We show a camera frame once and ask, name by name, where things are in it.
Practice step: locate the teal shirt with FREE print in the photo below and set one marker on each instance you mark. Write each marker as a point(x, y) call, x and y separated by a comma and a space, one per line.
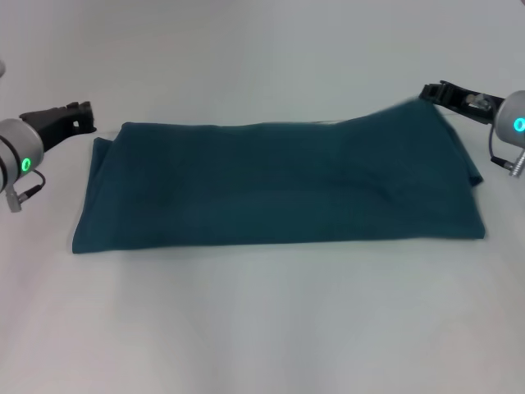
point(266, 184)

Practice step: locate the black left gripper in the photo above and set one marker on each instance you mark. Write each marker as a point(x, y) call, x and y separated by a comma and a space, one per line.
point(51, 125)

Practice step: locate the left wrist camera housing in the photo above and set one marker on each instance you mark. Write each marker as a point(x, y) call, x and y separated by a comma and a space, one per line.
point(2, 69)

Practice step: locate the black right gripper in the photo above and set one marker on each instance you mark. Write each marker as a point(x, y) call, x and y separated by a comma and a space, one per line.
point(471, 104)

